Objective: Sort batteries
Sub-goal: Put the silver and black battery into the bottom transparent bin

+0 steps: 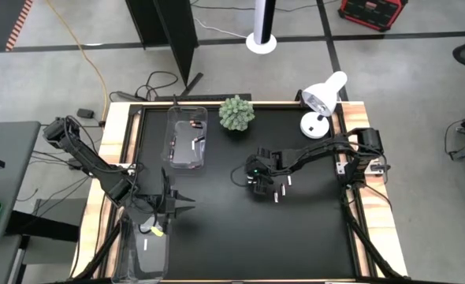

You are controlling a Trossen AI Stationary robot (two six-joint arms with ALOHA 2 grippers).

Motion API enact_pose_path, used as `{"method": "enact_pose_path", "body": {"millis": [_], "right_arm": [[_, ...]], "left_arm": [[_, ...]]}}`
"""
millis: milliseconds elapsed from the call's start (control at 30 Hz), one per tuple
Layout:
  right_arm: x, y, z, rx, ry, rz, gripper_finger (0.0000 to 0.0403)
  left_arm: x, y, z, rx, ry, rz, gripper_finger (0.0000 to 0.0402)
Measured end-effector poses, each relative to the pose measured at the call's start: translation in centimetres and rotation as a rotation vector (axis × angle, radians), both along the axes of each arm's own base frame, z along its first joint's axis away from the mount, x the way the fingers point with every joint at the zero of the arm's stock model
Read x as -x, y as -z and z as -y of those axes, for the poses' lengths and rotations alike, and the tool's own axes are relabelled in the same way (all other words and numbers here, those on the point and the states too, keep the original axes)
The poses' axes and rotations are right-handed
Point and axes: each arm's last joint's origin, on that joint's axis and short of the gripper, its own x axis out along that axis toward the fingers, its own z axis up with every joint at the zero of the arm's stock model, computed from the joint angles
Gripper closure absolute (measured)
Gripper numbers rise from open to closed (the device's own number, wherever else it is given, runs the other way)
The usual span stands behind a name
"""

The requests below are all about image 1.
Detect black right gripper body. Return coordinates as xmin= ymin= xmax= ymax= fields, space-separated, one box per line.
xmin=244 ymin=147 xmax=276 ymax=197

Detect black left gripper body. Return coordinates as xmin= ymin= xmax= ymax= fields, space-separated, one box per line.
xmin=149 ymin=167 xmax=180 ymax=234

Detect clear plastic bin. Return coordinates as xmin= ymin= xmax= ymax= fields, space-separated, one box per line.
xmin=112 ymin=212 xmax=171 ymax=284
xmin=162 ymin=105 xmax=209 ymax=170

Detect green artificial potted plant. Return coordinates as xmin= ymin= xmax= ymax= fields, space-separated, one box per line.
xmin=218 ymin=94 xmax=256 ymax=132

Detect black long bar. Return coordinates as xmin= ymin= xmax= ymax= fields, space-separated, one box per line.
xmin=153 ymin=93 xmax=252 ymax=103

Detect white desk lamp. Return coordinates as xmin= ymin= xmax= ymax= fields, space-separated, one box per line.
xmin=299 ymin=70 xmax=348 ymax=140

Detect white round-base floor stand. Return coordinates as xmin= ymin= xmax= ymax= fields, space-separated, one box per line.
xmin=245 ymin=0 xmax=277 ymax=55

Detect black desk foot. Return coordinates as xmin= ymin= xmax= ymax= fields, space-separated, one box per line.
xmin=6 ymin=196 xmax=80 ymax=244

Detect grey desk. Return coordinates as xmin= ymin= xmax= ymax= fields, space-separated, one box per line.
xmin=0 ymin=121 xmax=42 ymax=242

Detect black standing partition panel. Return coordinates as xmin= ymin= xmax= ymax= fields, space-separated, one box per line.
xmin=125 ymin=0 xmax=204 ymax=98

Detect red black crate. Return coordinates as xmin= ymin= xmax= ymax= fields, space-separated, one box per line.
xmin=337 ymin=0 xmax=409 ymax=32

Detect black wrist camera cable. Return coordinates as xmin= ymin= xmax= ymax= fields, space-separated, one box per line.
xmin=230 ymin=163 xmax=254 ymax=189

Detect black diagonal frame strut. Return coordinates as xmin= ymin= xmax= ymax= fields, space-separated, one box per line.
xmin=340 ymin=192 xmax=401 ymax=279
xmin=74 ymin=222 xmax=122 ymax=281

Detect black floor cable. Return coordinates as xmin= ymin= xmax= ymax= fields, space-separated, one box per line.
xmin=109 ymin=70 xmax=179 ymax=103

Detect wooden black table frame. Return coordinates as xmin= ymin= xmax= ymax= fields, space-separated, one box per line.
xmin=71 ymin=101 xmax=409 ymax=284

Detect white floor cable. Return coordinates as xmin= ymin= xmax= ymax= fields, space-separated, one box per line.
xmin=192 ymin=15 xmax=249 ymax=40

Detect yellow floor cable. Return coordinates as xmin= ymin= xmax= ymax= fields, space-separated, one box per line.
xmin=45 ymin=0 xmax=110 ymax=121

